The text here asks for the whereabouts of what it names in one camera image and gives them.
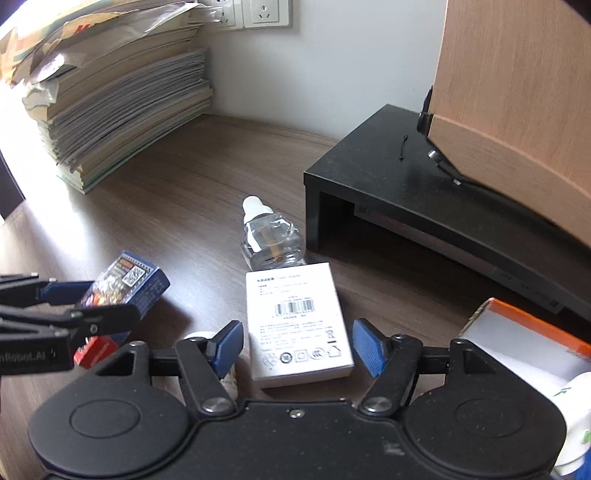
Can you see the black monitor riser stand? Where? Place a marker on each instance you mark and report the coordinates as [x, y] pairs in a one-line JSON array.
[[384, 169]]

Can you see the white mosquito repellent plug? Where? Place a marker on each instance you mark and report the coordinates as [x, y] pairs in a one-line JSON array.
[[573, 401]]

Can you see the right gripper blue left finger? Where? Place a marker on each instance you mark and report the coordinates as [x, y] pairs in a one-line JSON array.
[[230, 335]]

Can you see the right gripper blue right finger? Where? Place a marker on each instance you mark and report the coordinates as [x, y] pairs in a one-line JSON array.
[[371, 345]]

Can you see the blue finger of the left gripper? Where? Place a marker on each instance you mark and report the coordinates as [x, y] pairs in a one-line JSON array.
[[20, 290]]

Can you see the orange white cardboard box lid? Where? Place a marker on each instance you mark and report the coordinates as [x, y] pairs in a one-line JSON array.
[[526, 344]]

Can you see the wooden book stand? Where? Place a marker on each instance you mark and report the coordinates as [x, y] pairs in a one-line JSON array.
[[510, 106]]

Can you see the white medicine box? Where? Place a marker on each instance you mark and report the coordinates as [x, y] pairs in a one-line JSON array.
[[297, 334]]

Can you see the white wall socket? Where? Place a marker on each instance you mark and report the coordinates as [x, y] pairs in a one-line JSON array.
[[228, 15], [266, 14]]

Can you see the stack of books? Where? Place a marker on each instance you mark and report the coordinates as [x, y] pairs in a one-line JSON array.
[[103, 80]]

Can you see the playing cards box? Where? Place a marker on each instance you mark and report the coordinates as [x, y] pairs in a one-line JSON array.
[[128, 280]]

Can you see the clear liquid refill bottle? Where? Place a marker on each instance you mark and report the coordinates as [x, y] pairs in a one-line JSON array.
[[270, 240]]

